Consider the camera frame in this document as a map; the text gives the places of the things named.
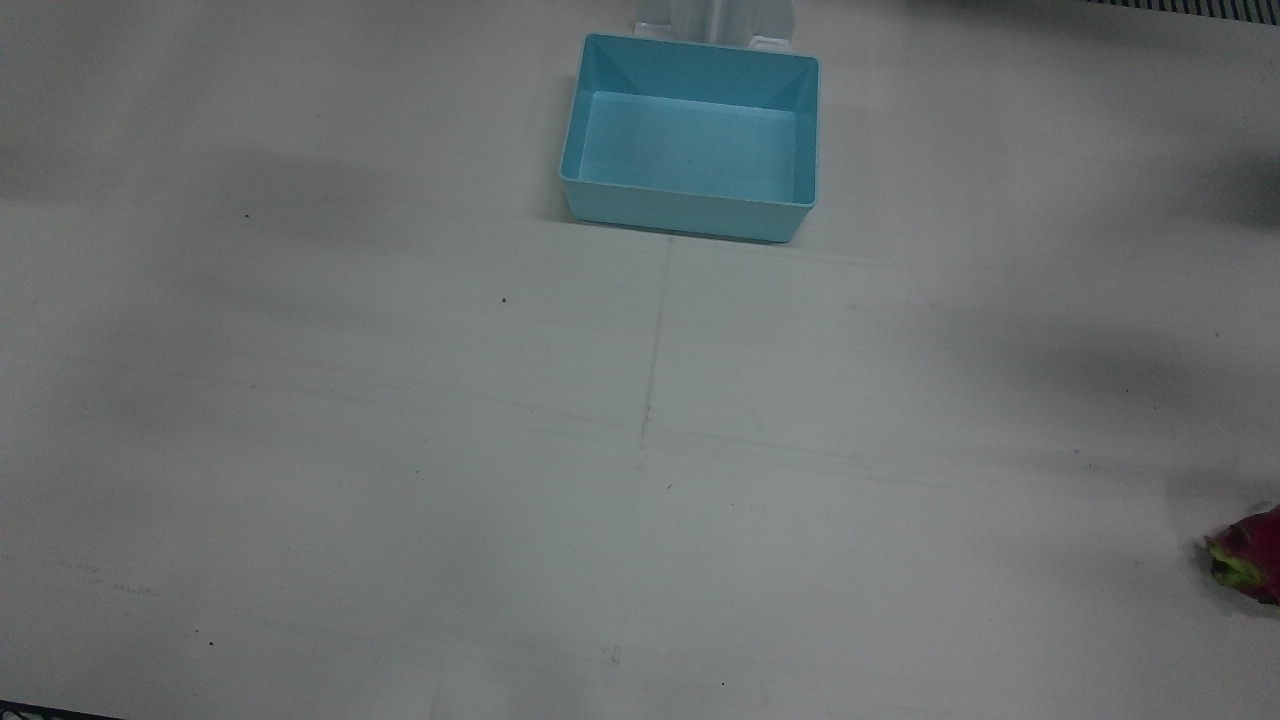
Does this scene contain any white plastic bracket stand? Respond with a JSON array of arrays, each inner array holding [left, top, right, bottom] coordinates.
[[634, 0, 797, 51]]

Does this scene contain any pink dragon fruit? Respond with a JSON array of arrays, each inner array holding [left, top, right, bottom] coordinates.
[[1205, 504, 1280, 606]]

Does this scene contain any black vent grille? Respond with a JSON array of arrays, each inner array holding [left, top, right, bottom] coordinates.
[[1085, 0, 1280, 23]]

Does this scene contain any black ribbed edge strip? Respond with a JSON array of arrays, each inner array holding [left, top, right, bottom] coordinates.
[[0, 700, 126, 720]]

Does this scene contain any light blue plastic bin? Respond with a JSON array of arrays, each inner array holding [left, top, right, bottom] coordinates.
[[558, 33, 821, 245]]

